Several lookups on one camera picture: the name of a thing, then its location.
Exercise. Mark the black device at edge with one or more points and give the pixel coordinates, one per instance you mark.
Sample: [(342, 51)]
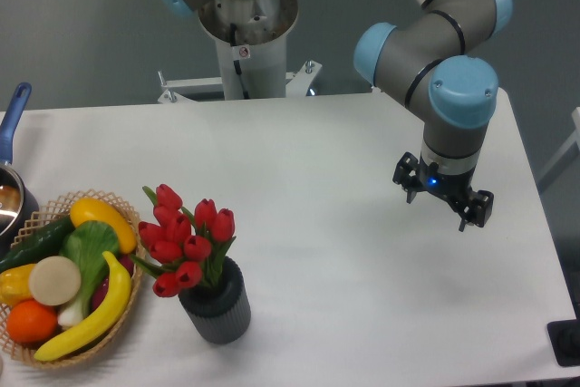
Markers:
[(564, 338)]

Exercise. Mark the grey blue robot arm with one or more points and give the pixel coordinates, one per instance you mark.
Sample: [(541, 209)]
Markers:
[(426, 68)]

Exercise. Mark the yellow banana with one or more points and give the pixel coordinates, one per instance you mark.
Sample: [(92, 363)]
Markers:
[(97, 323)]

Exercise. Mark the green bok choy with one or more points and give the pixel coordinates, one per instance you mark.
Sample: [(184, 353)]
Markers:
[(84, 246)]

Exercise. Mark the beige round disc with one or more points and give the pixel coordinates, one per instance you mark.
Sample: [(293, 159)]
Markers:
[(54, 281)]

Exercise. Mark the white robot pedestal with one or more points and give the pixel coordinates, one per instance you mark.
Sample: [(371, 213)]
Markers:
[(250, 37)]

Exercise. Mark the orange fruit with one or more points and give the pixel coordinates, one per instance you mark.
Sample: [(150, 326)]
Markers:
[(31, 322)]

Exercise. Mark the woven wicker basket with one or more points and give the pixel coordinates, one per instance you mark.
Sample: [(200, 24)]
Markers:
[(54, 209)]

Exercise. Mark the red tulip bouquet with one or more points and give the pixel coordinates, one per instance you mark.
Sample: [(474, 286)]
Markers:
[(188, 248)]

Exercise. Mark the blue handled saucepan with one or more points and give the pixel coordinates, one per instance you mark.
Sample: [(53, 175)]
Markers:
[(17, 202)]

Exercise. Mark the dark green cucumber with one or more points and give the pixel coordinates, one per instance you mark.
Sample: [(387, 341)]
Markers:
[(44, 242)]

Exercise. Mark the dark red vegetable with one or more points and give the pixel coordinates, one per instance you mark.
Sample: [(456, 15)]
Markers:
[(102, 290)]

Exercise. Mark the grey ribbed vase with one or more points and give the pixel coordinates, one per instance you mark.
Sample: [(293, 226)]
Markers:
[(220, 316)]

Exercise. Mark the yellow bell pepper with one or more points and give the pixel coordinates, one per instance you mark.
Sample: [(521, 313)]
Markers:
[(14, 285)]

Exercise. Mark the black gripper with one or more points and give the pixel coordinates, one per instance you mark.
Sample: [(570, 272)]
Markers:
[(449, 180)]

